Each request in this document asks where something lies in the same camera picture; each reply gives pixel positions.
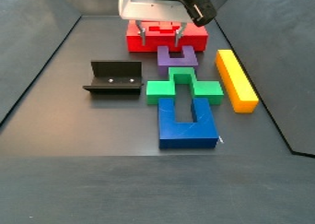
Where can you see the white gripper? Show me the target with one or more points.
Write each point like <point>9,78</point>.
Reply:
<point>183,11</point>

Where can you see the purple U-shaped block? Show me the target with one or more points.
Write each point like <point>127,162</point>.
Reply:
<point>187,60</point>

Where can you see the red board with cutouts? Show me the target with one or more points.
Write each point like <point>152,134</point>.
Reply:
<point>160,34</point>

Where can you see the green zigzag block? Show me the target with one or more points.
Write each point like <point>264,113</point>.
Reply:
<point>181,77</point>

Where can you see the yellow long bar block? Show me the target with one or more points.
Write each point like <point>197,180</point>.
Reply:
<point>241,94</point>

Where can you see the blue U-shaped block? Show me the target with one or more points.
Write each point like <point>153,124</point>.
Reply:
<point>196,134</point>

